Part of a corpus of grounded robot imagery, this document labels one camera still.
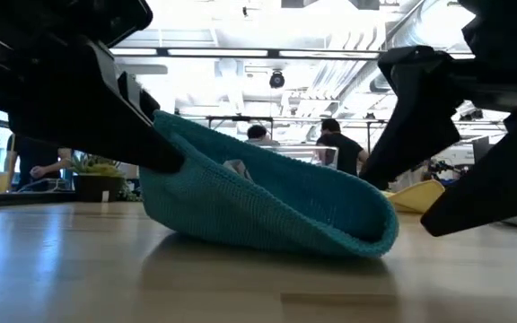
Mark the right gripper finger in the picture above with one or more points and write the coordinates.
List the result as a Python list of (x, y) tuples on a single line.
[(501, 188), (420, 112)]

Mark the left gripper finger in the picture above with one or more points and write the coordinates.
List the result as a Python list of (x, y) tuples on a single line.
[(139, 101), (106, 130)]

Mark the yellow microfiber towel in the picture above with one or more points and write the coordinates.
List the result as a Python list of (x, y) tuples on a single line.
[(415, 197)]

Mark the teal microfiber towel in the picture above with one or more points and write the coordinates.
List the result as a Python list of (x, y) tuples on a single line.
[(263, 211)]

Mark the neighbouring station robot arm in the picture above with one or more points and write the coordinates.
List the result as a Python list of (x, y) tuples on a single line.
[(438, 167)]

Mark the potted succulent plant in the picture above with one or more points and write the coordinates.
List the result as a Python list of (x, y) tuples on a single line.
[(97, 172)]

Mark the black computer monitor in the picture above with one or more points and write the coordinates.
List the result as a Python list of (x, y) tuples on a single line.
[(480, 148)]

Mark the black ceiling spotlight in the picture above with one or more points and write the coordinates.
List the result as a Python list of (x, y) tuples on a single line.
[(277, 79), (471, 114)]

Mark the person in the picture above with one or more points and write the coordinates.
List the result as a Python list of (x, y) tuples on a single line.
[(34, 157), (339, 150), (258, 133)]

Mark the small yellow bin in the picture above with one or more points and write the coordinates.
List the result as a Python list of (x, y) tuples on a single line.
[(2, 183)]

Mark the black overhead light bar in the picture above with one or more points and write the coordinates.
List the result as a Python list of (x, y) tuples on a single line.
[(240, 52)]

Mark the clear plastic bin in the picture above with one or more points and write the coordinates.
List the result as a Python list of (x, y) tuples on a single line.
[(303, 154)]

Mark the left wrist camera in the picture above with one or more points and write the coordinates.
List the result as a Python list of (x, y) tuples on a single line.
[(106, 18)]

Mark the black neighbouring station frame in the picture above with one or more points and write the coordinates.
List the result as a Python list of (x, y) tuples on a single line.
[(240, 118)]

